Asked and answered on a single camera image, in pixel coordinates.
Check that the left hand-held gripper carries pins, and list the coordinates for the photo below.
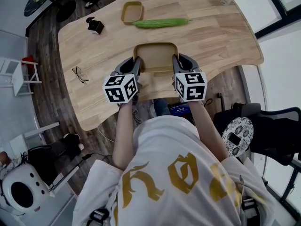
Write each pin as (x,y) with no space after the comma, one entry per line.
(120,88)

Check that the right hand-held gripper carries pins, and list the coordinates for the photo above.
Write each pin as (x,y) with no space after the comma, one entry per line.
(191,86)

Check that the large beige container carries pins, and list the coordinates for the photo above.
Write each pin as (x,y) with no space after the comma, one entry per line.
(155,55)

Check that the person's right forearm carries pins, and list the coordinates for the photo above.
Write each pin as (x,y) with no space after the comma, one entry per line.
(207,131)

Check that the person's left forearm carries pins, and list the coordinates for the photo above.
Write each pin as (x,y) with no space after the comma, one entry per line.
(123,138)

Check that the small beige container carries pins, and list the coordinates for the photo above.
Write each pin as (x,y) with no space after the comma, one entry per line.
(132,12)

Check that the black device with blue screen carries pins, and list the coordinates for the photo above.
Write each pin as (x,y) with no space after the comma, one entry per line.
(179,109)

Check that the person's blue-jeans leg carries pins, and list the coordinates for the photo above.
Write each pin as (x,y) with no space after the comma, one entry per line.
(161,108)

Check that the green bitter gourd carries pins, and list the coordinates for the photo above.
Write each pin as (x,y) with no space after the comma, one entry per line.
(160,23)

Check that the wooden table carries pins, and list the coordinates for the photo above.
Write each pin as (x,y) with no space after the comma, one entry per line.
(223,39)

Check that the black-framed eyeglasses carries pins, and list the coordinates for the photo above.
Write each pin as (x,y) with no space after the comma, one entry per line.
(80,75)

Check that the black shoes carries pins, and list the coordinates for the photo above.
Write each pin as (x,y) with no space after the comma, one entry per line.
(92,2)

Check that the round floral patterned cushion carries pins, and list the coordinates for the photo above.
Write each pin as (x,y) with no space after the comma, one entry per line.
(244,128)

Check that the black phone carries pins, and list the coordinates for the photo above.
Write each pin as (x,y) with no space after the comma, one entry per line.
(234,139)

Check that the white gold-print shirt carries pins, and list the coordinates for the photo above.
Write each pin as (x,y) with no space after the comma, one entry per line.
(169,173)

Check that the red cloth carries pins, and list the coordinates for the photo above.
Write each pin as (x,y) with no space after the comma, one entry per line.
(28,59)

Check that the black office chair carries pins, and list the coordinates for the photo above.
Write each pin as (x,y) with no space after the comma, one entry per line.
(275,131)

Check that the round dark marble table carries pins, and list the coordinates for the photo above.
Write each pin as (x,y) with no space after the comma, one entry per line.
(35,7)

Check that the white stool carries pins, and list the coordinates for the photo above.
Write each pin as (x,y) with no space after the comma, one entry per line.
(16,76)

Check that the black bag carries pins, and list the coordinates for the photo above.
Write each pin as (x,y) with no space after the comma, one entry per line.
(41,159)

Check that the white shelf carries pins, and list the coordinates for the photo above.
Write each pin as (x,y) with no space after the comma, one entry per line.
(21,142)

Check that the white rounded appliance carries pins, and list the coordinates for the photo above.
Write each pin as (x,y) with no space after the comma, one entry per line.
(14,180)

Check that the black camera on cube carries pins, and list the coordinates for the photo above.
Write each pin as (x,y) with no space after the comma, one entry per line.
(96,26)

